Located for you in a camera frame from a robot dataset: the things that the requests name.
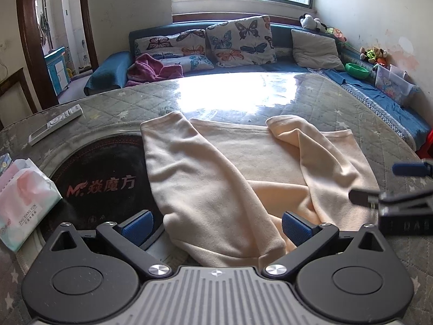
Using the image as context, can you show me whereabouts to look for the cream beige sweater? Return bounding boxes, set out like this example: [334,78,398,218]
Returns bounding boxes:
[141,112,378,268]

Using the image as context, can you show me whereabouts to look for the red plastic stool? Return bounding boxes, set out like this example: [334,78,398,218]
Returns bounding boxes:
[417,130,433,159]

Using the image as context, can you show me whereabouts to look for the black round induction cooktop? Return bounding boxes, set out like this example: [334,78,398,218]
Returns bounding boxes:
[39,134,163,240]

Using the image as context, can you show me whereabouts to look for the clear plastic storage box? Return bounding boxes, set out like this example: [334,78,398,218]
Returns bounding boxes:
[375,64,418,106]

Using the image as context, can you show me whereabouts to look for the pink white tissue pack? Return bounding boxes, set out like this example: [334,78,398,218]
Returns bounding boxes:
[0,158,62,252]

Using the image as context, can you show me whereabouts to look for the green plastic bowl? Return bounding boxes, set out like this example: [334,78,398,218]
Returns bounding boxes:
[345,62,369,80]

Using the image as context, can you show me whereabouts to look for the small plush toys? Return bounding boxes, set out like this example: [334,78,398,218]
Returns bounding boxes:
[360,46,388,67]

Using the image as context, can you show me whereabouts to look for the white remote control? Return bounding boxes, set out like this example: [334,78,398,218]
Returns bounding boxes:
[28,105,83,146]

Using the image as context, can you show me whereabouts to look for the grey plain cushion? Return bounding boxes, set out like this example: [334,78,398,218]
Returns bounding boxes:
[291,30,344,70]

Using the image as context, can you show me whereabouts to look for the colourful plush toy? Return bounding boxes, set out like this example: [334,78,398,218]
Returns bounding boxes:
[326,27,347,43]

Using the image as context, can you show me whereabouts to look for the blue corner sofa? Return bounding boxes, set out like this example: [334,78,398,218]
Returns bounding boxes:
[84,21,432,150]

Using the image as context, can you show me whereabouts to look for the magenta crumpled cloth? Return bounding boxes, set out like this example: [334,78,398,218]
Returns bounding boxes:
[126,54,183,87]

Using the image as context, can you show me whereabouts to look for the panda plush toy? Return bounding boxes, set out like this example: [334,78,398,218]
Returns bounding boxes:
[299,14,327,33]

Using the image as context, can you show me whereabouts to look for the blue white small cabinet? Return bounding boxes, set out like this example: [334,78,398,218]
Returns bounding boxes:
[44,46,70,95]

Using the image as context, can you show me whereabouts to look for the right butterfly print pillow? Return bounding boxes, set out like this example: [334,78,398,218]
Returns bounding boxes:
[205,15,277,67]

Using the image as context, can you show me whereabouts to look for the butterfly print pillow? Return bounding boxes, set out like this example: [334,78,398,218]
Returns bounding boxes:
[205,15,277,67]
[134,29,214,73]

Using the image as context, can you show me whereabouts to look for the left butterfly print pillow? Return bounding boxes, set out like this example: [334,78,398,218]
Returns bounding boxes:
[134,29,214,73]

